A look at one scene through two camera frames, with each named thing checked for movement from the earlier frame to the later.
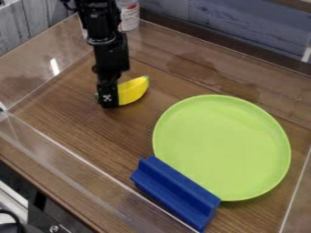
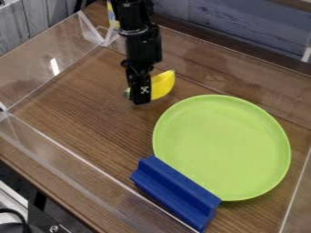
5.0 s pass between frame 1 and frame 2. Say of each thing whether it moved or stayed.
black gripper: moved
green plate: stayed
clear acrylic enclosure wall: stayed
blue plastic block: stayed
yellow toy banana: moved
